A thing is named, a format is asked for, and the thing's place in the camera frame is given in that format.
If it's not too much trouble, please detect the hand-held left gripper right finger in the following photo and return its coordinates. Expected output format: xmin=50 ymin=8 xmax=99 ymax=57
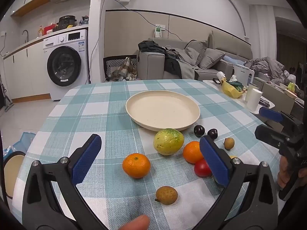
xmin=197 ymin=135 xmax=280 ymax=230

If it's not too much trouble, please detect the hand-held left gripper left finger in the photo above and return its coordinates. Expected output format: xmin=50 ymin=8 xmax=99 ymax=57
xmin=22 ymin=134 xmax=106 ymax=230

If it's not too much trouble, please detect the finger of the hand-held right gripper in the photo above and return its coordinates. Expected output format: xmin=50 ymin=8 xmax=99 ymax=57
xmin=255 ymin=125 xmax=292 ymax=149
xmin=259 ymin=107 xmax=303 ymax=135

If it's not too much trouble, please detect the brown longan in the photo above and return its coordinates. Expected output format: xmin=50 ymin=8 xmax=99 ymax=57
xmin=224 ymin=137 xmax=235 ymax=150
xmin=155 ymin=186 xmax=178 ymax=206

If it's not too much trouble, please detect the orange mandarin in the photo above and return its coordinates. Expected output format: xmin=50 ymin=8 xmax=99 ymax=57
xmin=183 ymin=141 xmax=204 ymax=164
xmin=122 ymin=153 xmax=151 ymax=179

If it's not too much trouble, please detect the yellow green guava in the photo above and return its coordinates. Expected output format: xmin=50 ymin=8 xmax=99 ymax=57
xmin=153 ymin=128 xmax=185 ymax=156

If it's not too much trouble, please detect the cream round plate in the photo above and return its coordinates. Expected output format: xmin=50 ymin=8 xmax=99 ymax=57
xmin=126 ymin=90 xmax=201 ymax=132

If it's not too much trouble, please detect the person's right hand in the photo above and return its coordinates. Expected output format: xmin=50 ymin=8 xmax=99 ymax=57
xmin=277 ymin=158 xmax=298 ymax=192

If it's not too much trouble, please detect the person's left hand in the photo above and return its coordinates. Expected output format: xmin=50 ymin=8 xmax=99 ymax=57
xmin=119 ymin=214 xmax=151 ymax=230

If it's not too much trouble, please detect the red tomato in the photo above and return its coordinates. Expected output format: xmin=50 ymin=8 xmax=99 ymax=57
xmin=194 ymin=159 xmax=213 ymax=178

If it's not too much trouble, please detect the grey blanket pile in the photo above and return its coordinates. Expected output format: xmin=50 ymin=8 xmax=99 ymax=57
xmin=245 ymin=57 xmax=290 ymax=84

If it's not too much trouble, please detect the yellow bag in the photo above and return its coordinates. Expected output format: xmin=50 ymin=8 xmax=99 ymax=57
xmin=222 ymin=80 xmax=244 ymax=99

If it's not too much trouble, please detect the white kettle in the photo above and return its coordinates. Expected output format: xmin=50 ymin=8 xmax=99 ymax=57
xmin=234 ymin=63 xmax=256 ymax=87

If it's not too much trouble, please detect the blue bag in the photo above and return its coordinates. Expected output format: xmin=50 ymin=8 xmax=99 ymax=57
xmin=3 ymin=132 xmax=36 ymax=159

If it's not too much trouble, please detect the round black rimmed stool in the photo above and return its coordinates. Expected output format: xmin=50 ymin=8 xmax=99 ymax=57
xmin=3 ymin=151 xmax=26 ymax=199

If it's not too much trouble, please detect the light grey cushion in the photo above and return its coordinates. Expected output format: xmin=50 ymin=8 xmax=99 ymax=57
xmin=199 ymin=48 xmax=225 ymax=70

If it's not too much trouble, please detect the white washing machine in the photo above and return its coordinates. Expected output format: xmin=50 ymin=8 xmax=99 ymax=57
xmin=43 ymin=29 xmax=90 ymax=101

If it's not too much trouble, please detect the plaid cloth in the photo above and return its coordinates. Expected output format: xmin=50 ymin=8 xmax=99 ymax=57
xmin=106 ymin=57 xmax=138 ymax=82

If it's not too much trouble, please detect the dark grey cushion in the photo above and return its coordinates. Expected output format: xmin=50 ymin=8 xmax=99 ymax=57
xmin=183 ymin=40 xmax=209 ymax=65

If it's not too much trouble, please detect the black patterned chair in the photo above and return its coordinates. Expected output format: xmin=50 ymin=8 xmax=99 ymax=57
xmin=103 ymin=56 xmax=138 ymax=82

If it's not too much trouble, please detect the white kitchen cabinet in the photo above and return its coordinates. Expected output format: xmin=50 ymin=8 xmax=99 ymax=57
xmin=2 ymin=36 xmax=52 ymax=103

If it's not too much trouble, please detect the dark jacket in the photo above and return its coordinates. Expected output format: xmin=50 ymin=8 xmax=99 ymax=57
xmin=138 ymin=40 xmax=181 ymax=77

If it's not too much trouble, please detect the grey sofa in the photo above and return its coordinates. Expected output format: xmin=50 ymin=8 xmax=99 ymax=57
xmin=138 ymin=31 xmax=253 ymax=81

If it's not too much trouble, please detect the red box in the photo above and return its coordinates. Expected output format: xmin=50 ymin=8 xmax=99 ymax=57
xmin=44 ymin=23 xmax=59 ymax=35

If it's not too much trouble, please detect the black rice cooker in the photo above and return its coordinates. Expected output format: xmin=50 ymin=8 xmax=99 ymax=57
xmin=53 ymin=16 xmax=77 ymax=32

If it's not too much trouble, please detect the wall outlet with green charger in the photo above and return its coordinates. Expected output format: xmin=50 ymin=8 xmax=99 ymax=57
xmin=153 ymin=24 xmax=166 ymax=39

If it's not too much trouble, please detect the dark cable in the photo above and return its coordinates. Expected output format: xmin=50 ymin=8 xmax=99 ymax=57
xmin=104 ymin=0 xmax=184 ymax=41

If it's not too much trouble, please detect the wooden wall cabinet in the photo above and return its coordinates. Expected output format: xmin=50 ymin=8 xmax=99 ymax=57
xmin=11 ymin=0 xmax=51 ymax=17

